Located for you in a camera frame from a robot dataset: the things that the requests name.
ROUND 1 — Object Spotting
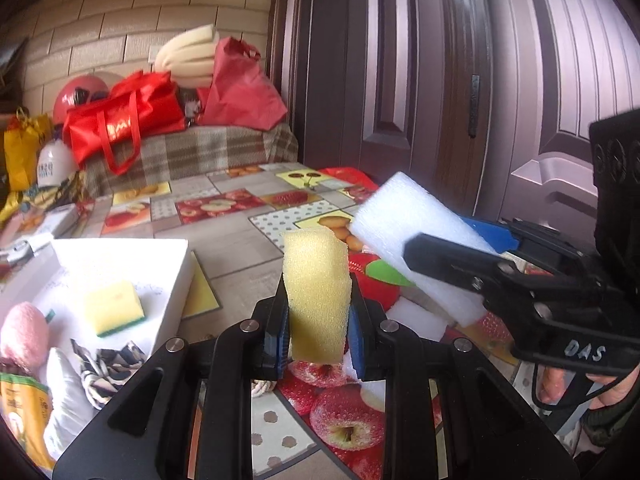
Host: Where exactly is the white foam block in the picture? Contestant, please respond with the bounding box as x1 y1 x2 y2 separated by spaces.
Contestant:
349 170 501 328

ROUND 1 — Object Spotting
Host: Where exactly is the yellow sponge piece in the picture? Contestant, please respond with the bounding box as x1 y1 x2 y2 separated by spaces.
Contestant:
283 226 352 365

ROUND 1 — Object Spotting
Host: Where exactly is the black white patterned cloth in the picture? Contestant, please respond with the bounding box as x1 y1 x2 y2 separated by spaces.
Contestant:
70 339 146 411

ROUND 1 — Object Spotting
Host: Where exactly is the fruit pattern tablecloth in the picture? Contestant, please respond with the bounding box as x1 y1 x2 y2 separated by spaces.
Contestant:
0 161 551 480

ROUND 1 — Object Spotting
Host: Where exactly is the yellow green scouring sponge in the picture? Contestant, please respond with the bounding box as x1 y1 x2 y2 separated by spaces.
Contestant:
86 283 145 337

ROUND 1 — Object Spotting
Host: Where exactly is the yellow tissue packet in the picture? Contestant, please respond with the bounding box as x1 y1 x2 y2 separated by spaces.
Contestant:
1 373 55 471

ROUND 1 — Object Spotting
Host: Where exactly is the dark wooden door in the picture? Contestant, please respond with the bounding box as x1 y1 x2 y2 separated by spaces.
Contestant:
268 0 639 242

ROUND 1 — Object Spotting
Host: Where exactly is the pink fluffy plush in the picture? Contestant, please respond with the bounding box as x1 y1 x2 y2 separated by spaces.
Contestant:
1 302 49 370

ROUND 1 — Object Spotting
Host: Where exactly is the white shallow box tray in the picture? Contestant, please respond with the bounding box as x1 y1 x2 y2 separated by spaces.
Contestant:
1 237 194 359

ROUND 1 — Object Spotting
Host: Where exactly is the white power bank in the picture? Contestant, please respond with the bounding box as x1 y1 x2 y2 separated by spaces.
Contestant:
32 204 79 237

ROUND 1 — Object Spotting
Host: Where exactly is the white round charger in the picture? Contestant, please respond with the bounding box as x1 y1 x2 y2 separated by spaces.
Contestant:
0 240 34 266

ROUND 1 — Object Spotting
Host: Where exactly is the plaid covered bench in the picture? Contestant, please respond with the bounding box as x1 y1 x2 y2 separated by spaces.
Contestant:
84 124 298 198

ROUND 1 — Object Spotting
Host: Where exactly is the dark red shopping bag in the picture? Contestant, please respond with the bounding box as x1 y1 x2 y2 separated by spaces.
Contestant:
198 37 288 131

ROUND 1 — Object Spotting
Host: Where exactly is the white helmet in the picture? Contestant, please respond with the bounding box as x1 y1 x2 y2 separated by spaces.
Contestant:
37 139 79 188

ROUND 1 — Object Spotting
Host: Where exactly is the red tote bag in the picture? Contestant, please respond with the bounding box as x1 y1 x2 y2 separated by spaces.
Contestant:
62 70 186 176

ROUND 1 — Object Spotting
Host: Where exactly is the yellow paper bag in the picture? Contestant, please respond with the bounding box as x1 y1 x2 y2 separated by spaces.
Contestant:
3 108 52 192

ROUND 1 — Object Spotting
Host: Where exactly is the red helmet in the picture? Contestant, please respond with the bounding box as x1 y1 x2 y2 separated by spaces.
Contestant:
53 74 108 125

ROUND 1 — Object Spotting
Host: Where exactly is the cream foam roll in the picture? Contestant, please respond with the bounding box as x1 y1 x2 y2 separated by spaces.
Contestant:
153 24 220 89

